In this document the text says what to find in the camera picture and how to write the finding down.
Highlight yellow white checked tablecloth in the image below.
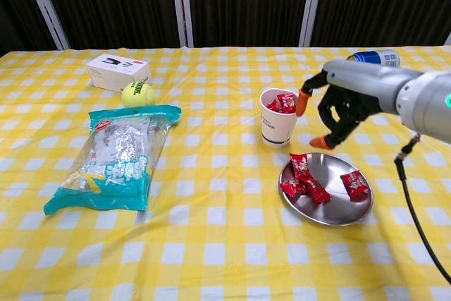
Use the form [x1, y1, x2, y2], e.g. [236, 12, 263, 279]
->
[0, 45, 451, 301]

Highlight blue silver drink can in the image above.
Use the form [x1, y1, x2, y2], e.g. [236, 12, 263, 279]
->
[345, 49, 402, 68]

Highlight white paper cup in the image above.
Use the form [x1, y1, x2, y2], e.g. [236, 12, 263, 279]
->
[259, 87, 300, 148]

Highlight silver metal plate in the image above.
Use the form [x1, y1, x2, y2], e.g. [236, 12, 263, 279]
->
[278, 152, 374, 227]

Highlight white stapler box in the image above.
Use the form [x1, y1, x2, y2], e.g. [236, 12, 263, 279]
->
[86, 53, 153, 93]

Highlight robot right hand orange fingertips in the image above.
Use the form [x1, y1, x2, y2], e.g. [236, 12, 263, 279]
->
[295, 59, 407, 150]

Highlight yellow tennis ball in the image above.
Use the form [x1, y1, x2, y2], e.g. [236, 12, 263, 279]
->
[121, 81, 156, 108]

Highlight teal clear snack bag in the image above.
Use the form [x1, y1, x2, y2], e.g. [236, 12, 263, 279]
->
[43, 104, 183, 216]

